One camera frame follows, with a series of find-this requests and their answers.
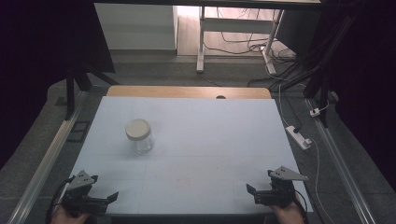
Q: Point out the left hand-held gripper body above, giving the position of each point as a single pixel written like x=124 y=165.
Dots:
x=77 y=197

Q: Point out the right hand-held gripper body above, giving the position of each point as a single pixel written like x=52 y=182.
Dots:
x=280 y=193

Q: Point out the clear glass jar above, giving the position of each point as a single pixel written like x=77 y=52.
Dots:
x=144 y=144

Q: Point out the cream round jar lid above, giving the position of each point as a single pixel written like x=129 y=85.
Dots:
x=138 y=128

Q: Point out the person's left hand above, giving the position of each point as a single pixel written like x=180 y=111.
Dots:
x=67 y=217

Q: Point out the person's right hand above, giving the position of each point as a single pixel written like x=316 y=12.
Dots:
x=288 y=216

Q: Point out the white power strip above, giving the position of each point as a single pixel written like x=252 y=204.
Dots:
x=298 y=137

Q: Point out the black plug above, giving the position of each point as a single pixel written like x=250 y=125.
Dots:
x=298 y=128

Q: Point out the white foam board mat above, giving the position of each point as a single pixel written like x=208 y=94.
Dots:
x=202 y=140

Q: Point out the small white adapter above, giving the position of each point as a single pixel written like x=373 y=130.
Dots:
x=315 y=112

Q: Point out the black metal stand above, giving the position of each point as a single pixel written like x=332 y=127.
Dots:
x=323 y=77
x=70 y=93

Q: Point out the dark curtain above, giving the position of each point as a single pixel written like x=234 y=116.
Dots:
x=31 y=62
x=370 y=93

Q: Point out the white cabinet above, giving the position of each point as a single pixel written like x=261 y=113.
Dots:
x=137 y=26

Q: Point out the metal floor rail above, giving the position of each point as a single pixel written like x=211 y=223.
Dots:
x=46 y=168
x=342 y=171

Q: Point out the black rectangular floor frame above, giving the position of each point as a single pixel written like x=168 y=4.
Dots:
x=69 y=137

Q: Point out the white desk frame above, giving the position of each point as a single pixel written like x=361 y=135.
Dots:
x=236 y=25

